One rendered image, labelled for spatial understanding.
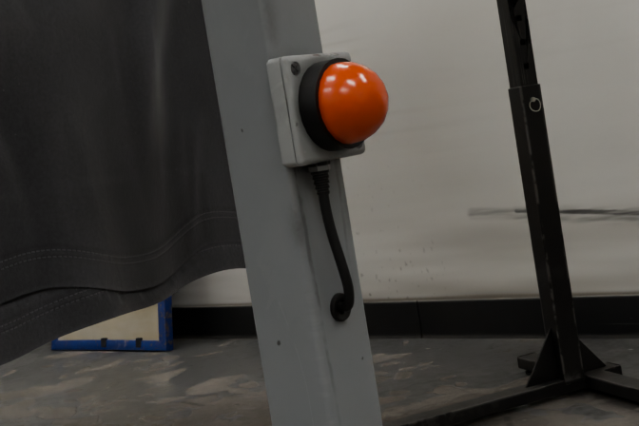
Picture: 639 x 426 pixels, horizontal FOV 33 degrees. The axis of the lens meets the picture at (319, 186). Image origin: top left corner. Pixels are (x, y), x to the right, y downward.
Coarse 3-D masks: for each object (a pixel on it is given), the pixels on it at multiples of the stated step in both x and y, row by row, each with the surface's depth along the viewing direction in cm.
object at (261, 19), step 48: (240, 0) 50; (288, 0) 50; (240, 48) 50; (288, 48) 50; (240, 96) 51; (288, 96) 48; (240, 144) 51; (288, 144) 48; (240, 192) 51; (288, 192) 50; (336, 192) 52; (288, 240) 50; (288, 288) 50; (336, 288) 51; (288, 336) 51; (336, 336) 51; (288, 384) 51; (336, 384) 50
